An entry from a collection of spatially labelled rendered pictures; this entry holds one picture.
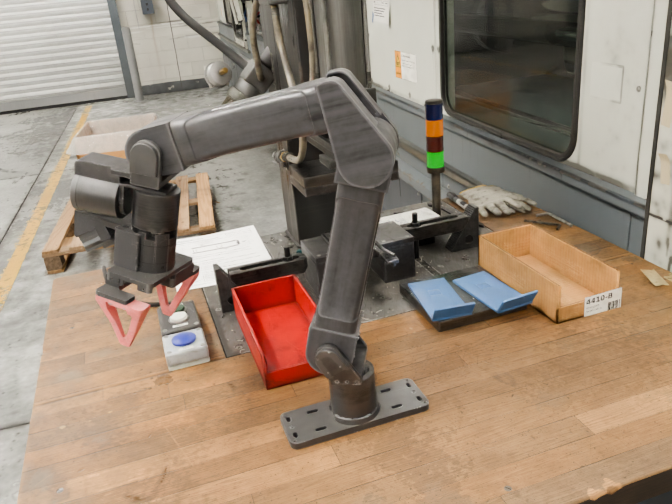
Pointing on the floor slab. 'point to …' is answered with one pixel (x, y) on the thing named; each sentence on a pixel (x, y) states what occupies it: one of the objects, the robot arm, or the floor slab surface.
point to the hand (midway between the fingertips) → (147, 324)
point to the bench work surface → (591, 378)
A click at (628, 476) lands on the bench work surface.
